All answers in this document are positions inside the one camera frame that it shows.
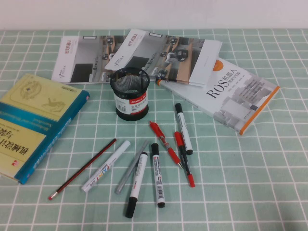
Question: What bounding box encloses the red black striped pencil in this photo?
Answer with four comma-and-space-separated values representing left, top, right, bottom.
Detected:
48, 138, 117, 201

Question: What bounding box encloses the black mesh pen holder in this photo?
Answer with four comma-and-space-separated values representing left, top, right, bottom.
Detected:
110, 67, 150, 122

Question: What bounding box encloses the red gel pen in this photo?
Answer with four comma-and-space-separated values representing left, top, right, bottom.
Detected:
149, 121, 183, 169

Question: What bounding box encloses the grey pen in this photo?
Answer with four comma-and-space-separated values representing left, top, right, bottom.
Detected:
114, 140, 149, 195

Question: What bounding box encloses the white marker with black cap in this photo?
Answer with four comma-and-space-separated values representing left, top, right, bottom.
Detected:
151, 143, 167, 208
125, 151, 148, 219
174, 103, 194, 155

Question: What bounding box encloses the white robot brochure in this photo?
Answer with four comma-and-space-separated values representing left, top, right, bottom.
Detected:
104, 29, 223, 87
51, 35, 128, 84

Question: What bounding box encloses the white paint marker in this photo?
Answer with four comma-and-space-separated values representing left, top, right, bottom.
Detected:
81, 140, 131, 193

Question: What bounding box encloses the red black double-ended marker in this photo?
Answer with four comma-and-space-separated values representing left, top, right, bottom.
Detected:
174, 131, 196, 188

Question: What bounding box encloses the white ROS robot book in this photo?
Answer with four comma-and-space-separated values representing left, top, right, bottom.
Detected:
156, 57, 281, 136

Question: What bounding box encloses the green checked tablecloth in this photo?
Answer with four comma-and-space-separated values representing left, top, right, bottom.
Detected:
0, 28, 308, 231

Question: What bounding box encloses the yellow blue hardcover book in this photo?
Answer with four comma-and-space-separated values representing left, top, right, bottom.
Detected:
0, 73, 91, 185

